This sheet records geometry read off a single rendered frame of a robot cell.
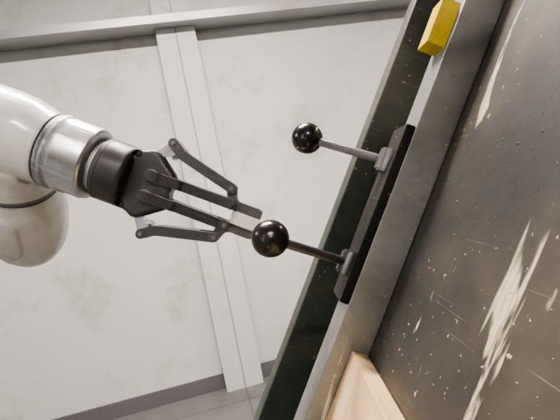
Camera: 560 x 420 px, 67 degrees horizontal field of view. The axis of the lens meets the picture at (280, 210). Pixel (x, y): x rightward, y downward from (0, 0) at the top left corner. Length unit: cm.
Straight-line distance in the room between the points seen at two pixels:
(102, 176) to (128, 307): 312
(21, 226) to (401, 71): 60
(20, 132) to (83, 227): 306
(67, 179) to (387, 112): 47
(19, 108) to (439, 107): 45
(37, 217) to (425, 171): 49
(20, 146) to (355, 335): 42
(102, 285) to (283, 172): 170
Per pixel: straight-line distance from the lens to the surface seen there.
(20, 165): 55
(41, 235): 67
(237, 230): 51
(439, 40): 51
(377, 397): 38
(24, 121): 55
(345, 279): 47
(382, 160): 47
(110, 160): 51
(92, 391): 384
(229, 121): 357
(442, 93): 48
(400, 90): 73
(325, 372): 48
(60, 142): 53
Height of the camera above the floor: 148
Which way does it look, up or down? 2 degrees down
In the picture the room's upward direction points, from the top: 11 degrees counter-clockwise
